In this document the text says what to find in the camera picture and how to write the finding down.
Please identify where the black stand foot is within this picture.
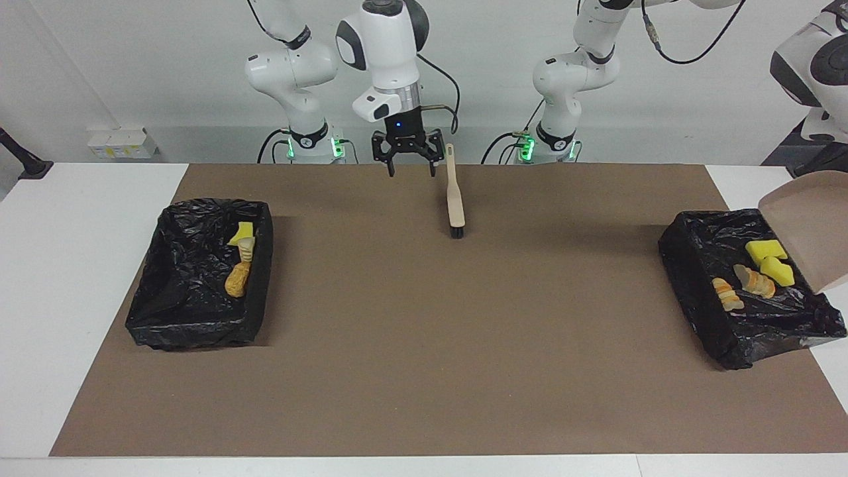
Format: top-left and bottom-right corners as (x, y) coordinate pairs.
(0, 127), (54, 180)

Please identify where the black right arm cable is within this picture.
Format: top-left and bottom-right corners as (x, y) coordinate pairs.
(246, 0), (461, 134)

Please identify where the striped croissant piece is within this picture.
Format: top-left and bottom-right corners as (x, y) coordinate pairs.
(712, 278), (745, 312)

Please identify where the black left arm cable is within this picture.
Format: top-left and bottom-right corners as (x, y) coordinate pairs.
(639, 0), (749, 66)

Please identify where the black right base cable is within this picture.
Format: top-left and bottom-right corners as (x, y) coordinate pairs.
(257, 128), (360, 164)

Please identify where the pale bread piece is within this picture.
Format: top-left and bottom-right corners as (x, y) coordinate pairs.
(733, 264), (776, 299)

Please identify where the beige hand brush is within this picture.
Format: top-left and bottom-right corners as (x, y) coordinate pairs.
(445, 143), (466, 239)

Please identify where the brown table mat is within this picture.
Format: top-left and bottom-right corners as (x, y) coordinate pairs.
(50, 164), (848, 458)

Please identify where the notched yellow sponge piece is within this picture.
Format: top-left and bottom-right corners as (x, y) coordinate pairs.
(745, 240), (789, 260)

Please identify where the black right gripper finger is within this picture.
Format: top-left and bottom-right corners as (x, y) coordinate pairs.
(421, 129), (445, 177)
(372, 131), (397, 178)

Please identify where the white wall power strip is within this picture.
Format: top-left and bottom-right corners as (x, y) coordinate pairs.
(87, 128), (158, 160)

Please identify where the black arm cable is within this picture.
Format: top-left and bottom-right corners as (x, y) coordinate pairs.
(639, 0), (749, 66)
(246, 0), (461, 134)

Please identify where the black base cable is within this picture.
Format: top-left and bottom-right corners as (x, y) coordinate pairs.
(257, 128), (360, 164)
(482, 99), (547, 164)

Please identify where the black bag lined bin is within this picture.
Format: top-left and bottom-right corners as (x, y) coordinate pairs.
(125, 198), (274, 350)
(658, 209), (847, 370)

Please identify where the black left base cable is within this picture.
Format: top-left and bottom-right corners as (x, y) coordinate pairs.
(482, 99), (547, 164)

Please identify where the beige plastic dustpan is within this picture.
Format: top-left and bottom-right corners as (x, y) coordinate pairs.
(758, 170), (848, 295)

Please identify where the brown bread roll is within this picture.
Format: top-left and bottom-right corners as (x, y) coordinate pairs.
(225, 262), (252, 298)

